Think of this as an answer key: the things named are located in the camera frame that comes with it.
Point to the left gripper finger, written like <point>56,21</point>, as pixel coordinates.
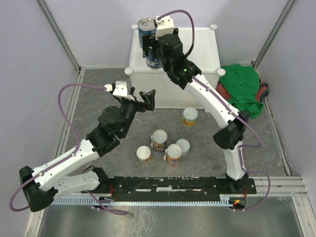
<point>130,95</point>
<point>148,103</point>

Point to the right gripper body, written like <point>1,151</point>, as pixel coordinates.
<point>162,60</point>

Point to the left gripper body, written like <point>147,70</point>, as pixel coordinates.
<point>130,107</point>

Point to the blue can with pull-tab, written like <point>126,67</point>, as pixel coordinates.
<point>146,27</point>

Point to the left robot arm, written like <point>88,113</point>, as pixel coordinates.
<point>44,184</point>

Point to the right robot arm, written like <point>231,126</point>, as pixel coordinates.
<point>184,73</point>

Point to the white cube counter cabinet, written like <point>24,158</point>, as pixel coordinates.
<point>169,95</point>

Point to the tall can white lid centre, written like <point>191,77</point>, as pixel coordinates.
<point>158,140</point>

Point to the orange can near cabinet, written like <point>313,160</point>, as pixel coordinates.
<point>190,116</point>

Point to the small orange can left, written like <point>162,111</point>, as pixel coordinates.
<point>144,154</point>

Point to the clear-lid can right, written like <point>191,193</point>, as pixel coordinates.
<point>185,146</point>

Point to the orange can front centre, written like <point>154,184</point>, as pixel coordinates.
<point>173,154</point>

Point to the red cloth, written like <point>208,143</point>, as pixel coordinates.
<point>223,92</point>

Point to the green cloth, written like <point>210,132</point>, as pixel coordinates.
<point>242,82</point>

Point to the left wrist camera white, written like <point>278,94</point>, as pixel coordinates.
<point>120,89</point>

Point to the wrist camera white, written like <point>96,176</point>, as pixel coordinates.
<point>165,25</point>
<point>120,89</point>

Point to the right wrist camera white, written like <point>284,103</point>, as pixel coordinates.
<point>165,25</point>

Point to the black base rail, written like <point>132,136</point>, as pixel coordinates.
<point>175,188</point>

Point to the blue-white cable duct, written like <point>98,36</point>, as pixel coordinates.
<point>89,200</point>

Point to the aluminium frame rail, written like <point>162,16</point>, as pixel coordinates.
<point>33,226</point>

